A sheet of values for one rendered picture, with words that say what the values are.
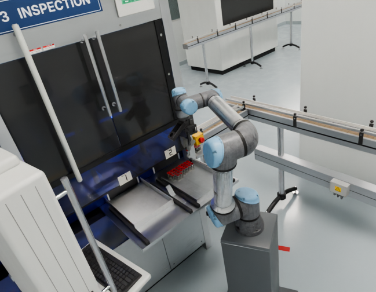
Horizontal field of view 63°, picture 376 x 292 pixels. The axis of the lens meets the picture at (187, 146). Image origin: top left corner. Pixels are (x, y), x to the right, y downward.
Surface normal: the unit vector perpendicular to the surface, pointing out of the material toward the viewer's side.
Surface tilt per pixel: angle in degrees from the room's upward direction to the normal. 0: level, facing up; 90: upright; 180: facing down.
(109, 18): 90
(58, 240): 90
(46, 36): 90
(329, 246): 0
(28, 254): 90
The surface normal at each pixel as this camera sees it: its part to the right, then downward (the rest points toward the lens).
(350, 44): -0.75, 0.43
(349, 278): -0.16, -0.86
